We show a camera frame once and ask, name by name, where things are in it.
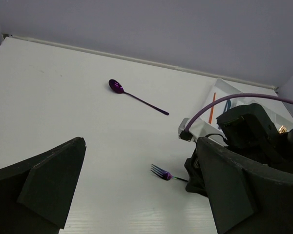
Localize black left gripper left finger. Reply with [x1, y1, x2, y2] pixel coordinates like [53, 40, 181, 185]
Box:
[0, 137, 86, 230]

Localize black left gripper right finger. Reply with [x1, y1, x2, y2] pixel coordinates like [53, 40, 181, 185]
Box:
[196, 137, 293, 234]

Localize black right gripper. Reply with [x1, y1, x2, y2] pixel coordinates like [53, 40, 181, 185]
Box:
[185, 103, 293, 197]

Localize dark teal chopstick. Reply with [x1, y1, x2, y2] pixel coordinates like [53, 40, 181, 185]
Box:
[223, 99, 231, 113]

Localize orange chopstick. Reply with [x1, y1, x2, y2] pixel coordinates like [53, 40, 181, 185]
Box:
[209, 92, 216, 124]

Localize iridescent metal fork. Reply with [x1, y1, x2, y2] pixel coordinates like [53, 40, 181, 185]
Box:
[150, 164, 188, 182]

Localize purple metal spoon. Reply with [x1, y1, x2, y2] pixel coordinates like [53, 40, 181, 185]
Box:
[108, 79, 169, 116]

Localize gold metal fork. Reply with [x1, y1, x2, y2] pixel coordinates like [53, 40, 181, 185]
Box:
[279, 125, 288, 134]

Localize white divided utensil tray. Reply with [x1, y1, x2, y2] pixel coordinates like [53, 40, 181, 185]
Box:
[201, 78, 293, 130]

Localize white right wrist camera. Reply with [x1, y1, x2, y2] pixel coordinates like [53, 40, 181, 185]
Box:
[178, 118, 227, 146]

